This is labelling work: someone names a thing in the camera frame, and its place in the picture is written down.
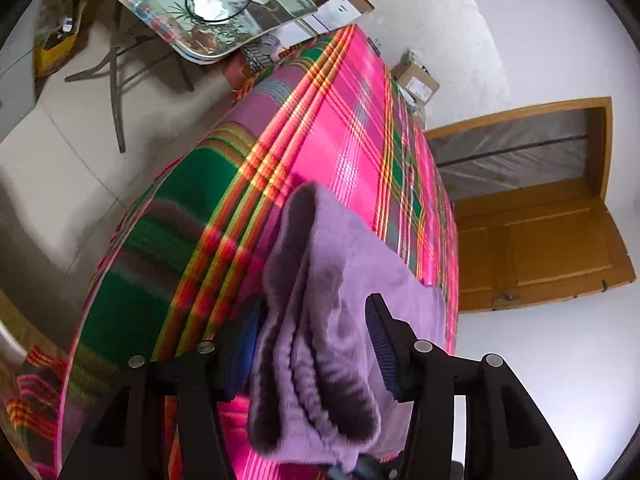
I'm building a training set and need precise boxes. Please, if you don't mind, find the wooden door frame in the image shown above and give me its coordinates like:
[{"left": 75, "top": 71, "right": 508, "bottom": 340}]
[{"left": 424, "top": 97, "right": 615, "bottom": 201}]

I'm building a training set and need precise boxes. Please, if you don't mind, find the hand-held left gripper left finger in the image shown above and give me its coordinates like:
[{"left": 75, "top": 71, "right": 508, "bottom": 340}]
[{"left": 57, "top": 300, "right": 268, "bottom": 480}]

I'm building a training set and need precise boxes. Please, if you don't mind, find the purple fleece garment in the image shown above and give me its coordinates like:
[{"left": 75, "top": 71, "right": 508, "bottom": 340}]
[{"left": 247, "top": 182, "right": 448, "bottom": 473}]

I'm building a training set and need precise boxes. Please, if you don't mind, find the plastic doorway curtain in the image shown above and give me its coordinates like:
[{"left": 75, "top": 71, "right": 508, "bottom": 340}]
[{"left": 430, "top": 110, "right": 591, "bottom": 193}]

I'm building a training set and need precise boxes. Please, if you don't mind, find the brown cardboard box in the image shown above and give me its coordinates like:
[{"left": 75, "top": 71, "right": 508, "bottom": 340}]
[{"left": 392, "top": 50, "right": 441, "bottom": 103}]

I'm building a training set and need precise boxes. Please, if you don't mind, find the pink plaid blanket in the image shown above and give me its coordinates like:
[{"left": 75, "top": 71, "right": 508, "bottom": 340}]
[{"left": 60, "top": 25, "right": 460, "bottom": 480}]

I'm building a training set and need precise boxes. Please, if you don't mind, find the folding table with printed top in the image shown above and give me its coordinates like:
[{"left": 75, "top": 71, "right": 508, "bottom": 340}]
[{"left": 65, "top": 0, "right": 318, "bottom": 153}]

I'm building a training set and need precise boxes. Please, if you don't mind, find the wooden door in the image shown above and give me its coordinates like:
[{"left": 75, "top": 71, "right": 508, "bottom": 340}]
[{"left": 452, "top": 195, "right": 637, "bottom": 315}]

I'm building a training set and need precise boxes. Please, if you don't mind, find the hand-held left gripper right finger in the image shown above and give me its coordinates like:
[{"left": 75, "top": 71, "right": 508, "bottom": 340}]
[{"left": 365, "top": 294, "right": 578, "bottom": 480}]

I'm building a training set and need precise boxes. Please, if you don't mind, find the yellow bag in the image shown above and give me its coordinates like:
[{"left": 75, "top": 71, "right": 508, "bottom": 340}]
[{"left": 32, "top": 0, "right": 88, "bottom": 78}]

